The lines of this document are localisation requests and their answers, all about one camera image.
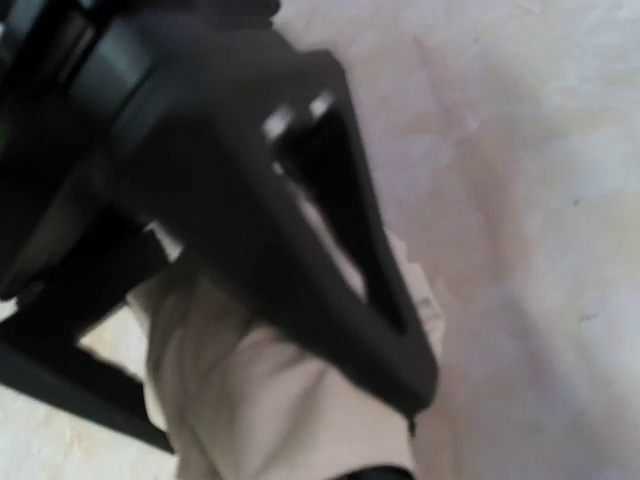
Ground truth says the beige folding umbrella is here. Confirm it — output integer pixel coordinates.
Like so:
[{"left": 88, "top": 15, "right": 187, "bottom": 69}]
[{"left": 124, "top": 199, "right": 446, "bottom": 480}]

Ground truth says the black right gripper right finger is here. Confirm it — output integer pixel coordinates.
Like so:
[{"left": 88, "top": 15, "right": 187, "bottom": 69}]
[{"left": 1, "top": 1, "right": 438, "bottom": 415}]

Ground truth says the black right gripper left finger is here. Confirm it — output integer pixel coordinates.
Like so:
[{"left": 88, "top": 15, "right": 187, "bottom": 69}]
[{"left": 1, "top": 230, "right": 172, "bottom": 452}]

